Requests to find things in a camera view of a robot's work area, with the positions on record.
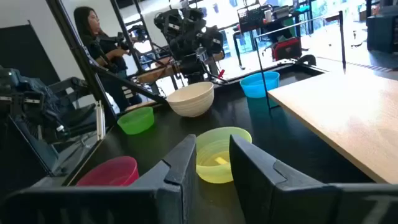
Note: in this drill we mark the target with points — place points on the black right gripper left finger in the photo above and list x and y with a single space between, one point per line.
168 186

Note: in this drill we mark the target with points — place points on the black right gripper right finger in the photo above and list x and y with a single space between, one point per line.
280 193

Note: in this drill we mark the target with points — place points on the pink translucent plastic bowl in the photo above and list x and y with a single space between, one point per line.
109 171

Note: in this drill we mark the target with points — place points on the yellow translucent plastic bowl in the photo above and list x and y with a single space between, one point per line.
214 146

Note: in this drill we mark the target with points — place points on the cream ribbed bowl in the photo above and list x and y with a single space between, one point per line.
191 102

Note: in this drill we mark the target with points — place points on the blue plastic plate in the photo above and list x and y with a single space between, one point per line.
252 88

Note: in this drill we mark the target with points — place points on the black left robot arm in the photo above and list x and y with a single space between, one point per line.
194 70

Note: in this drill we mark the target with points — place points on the small red clamp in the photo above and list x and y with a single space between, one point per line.
221 74

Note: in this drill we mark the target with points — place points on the black table mat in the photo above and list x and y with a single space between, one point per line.
280 133

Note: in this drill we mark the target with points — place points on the white cup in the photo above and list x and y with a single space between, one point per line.
268 16

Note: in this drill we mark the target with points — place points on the person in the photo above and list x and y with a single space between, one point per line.
93 40

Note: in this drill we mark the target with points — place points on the light wooden board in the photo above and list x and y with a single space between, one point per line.
342 118

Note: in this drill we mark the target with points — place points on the red bag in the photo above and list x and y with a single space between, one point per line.
287 49

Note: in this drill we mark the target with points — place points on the black office chair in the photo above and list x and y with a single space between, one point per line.
81 115

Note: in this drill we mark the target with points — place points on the blue denim jacket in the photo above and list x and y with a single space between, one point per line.
46 90

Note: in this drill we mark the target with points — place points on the black partition panel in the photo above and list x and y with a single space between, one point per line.
25 53

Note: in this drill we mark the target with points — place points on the black equipment case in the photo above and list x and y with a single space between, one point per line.
382 34

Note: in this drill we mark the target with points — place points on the silver aluminium bracket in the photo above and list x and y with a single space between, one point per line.
100 119

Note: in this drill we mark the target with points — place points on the black aluminium rig frame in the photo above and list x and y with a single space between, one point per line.
77 53

